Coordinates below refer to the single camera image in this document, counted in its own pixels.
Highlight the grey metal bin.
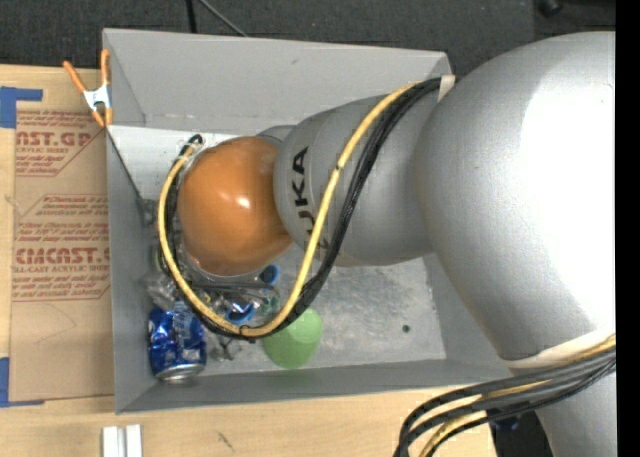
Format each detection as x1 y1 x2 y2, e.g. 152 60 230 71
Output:
101 28 512 415

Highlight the crushed blue drink can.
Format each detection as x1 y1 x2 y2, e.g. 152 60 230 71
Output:
147 303 209 386

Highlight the brown cardboard board, red print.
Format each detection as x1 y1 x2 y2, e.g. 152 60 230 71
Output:
0 63 117 409

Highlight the green cup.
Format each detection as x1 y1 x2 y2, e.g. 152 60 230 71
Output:
261 307 325 371

